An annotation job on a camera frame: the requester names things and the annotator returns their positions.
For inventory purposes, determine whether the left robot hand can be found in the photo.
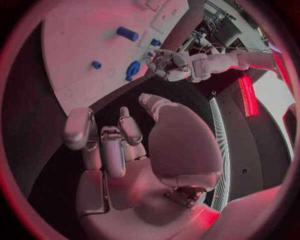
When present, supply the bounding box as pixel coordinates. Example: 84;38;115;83
145;48;196;82

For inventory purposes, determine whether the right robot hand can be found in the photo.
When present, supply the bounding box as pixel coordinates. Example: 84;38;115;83
61;93;224;240

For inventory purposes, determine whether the white task board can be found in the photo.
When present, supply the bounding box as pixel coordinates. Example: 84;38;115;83
41;0;190;117

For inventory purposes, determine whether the blue gear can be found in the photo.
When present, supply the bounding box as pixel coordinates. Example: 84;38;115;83
125;60;142;82

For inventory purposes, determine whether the blue long cylinder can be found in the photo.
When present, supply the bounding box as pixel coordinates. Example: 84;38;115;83
116;26;140;42

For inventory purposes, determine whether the workshop machine rack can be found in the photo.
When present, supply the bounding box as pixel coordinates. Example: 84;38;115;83
178;0;270;57

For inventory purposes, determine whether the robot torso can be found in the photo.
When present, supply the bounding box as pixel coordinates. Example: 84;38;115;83
203;68;293;211

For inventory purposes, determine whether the glowing light bar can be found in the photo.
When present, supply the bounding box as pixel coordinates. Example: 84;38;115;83
237;73;260;117

